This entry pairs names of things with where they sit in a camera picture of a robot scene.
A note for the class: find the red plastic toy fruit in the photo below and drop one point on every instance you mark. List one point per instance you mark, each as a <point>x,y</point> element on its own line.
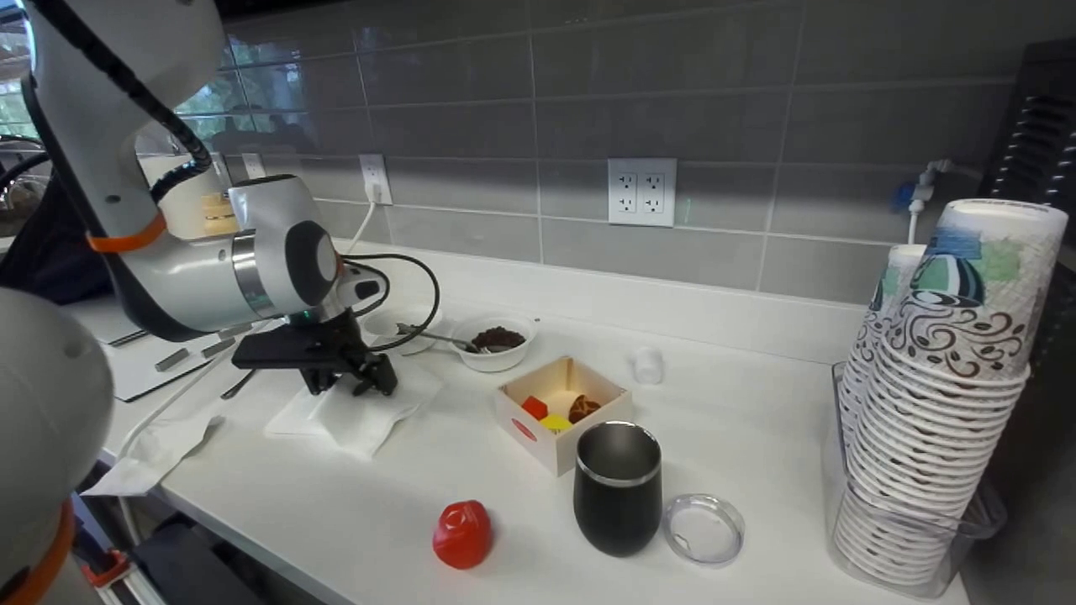
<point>461,534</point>

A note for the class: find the white paper towel sheet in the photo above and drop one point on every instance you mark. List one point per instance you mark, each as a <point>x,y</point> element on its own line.
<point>153,458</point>

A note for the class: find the dark bag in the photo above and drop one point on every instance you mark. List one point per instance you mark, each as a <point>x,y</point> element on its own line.
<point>44,255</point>

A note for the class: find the white flat board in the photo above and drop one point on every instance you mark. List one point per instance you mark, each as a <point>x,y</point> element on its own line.
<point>144,374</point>

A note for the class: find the white bowl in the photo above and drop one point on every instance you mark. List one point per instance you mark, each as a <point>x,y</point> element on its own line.
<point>498,359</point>
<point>411,349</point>

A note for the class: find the white paper towel cloth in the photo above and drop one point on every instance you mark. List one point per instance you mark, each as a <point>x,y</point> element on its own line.
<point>356,432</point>

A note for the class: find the white double wall outlet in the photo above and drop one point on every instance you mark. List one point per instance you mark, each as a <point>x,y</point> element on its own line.
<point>640,190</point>

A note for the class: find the clear plastic lid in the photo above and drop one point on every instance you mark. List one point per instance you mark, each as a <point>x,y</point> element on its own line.
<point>706,532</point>

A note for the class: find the black metal tumbler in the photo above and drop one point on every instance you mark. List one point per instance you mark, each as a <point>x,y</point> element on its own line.
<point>617,506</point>

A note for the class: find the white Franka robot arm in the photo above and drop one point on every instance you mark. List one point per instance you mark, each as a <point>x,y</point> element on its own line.
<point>190,281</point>

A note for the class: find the metal spoon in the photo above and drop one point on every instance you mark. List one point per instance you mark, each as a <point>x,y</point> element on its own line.
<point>449,338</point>

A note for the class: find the patterned paper cup stack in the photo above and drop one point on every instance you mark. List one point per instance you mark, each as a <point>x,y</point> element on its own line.
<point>895,281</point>
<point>954,423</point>

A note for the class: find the red wooden block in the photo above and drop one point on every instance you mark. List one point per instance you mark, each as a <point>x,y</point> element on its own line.
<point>537,408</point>

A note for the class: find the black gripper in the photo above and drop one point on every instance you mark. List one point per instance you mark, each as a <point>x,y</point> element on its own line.
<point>346,340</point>

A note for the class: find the white box with fruit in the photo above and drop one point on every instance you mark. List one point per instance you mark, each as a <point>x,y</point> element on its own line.
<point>550,440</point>

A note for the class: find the cream wooden block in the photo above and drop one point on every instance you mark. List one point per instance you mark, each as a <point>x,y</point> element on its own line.
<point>561,396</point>

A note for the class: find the brown patterned wooden block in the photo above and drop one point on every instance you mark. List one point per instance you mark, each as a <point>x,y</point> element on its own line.
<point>583,408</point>

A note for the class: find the coffee bean pile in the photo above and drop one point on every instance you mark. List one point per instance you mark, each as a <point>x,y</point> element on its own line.
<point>492,338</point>

